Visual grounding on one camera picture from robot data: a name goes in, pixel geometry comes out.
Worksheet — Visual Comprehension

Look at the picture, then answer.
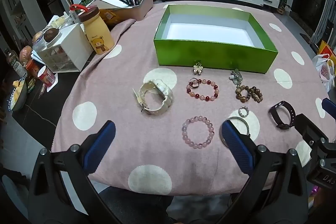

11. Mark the silver green brooch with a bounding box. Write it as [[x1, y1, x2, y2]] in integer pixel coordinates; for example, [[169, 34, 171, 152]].
[[230, 69, 243, 83]]

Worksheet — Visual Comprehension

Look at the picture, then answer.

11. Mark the silver bangle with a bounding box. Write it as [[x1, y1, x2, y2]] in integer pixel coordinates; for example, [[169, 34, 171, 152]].
[[220, 116, 251, 147]]

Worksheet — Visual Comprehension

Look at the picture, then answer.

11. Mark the white drawer organizer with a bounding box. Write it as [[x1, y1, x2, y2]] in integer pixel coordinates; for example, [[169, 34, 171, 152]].
[[38, 22, 94, 73]]

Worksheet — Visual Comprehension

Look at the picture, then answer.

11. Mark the pink storage box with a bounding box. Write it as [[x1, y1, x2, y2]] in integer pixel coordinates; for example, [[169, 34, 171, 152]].
[[98, 0, 154, 21]]

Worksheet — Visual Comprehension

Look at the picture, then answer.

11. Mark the small potted plant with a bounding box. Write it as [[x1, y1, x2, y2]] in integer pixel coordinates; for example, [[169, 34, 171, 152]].
[[277, 0, 292, 16]]

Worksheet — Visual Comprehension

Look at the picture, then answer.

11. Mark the yellow snack packet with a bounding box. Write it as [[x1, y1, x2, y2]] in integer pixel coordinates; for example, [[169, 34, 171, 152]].
[[101, 9, 116, 21]]

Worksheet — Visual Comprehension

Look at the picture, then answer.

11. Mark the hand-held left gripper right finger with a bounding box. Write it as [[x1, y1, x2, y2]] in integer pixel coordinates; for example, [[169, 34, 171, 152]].
[[218, 119, 310, 224]]

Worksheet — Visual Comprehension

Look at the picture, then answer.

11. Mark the dark glass bottle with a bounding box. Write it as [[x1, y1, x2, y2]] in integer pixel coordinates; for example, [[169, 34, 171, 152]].
[[4, 48, 28, 77]]

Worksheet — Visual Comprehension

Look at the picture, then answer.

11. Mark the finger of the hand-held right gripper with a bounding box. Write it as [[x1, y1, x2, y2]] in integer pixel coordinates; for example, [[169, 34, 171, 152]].
[[322, 97, 336, 120], [294, 113, 330, 146]]

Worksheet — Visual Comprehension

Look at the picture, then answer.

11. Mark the red white cup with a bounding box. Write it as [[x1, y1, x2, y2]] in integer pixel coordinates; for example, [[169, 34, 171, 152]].
[[37, 65, 57, 88]]

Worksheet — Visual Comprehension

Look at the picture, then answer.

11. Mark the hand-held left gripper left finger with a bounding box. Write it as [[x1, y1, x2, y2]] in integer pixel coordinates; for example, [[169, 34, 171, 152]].
[[28, 120, 117, 224]]

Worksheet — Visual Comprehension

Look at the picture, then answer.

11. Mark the yellow paper bag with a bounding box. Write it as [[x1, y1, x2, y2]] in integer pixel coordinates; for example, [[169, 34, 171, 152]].
[[318, 40, 336, 56]]

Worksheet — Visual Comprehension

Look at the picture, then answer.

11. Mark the green cardboard box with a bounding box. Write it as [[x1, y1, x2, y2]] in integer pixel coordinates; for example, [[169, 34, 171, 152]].
[[154, 4, 279, 74]]

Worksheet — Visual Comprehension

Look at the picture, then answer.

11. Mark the pink polka dot tablecloth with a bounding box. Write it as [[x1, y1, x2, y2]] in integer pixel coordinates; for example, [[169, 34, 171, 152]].
[[51, 1, 328, 197]]

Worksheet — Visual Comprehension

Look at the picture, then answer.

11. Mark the black wrist watch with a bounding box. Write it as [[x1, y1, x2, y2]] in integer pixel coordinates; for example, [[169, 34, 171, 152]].
[[268, 101, 296, 130]]

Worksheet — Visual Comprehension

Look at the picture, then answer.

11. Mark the yellow bear bottle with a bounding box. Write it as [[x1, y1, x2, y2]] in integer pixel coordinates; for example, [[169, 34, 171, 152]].
[[70, 4, 114, 55]]

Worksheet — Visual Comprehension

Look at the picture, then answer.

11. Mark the cream wrist watch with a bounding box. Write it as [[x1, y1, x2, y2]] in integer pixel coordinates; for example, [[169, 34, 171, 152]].
[[133, 79, 175, 115]]

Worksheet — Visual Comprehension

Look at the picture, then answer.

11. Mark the pale pink bead bracelet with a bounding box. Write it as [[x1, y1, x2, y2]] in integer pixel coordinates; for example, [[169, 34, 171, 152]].
[[182, 115, 215, 149]]

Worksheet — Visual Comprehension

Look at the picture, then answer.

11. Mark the red pink bead bracelet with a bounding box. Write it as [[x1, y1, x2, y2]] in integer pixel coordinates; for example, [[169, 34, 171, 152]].
[[186, 78, 219, 101]]

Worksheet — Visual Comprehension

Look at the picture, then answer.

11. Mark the bowl of food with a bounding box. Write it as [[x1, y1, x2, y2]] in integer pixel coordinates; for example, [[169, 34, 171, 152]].
[[7, 78, 28, 112]]

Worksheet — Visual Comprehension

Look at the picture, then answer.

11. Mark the white plastic bag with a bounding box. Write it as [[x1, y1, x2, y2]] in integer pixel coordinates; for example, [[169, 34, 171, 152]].
[[312, 53, 336, 92]]

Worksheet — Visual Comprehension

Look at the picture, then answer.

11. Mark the brown bead bracelet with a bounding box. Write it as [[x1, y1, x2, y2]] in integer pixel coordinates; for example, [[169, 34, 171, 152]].
[[235, 85, 263, 104]]

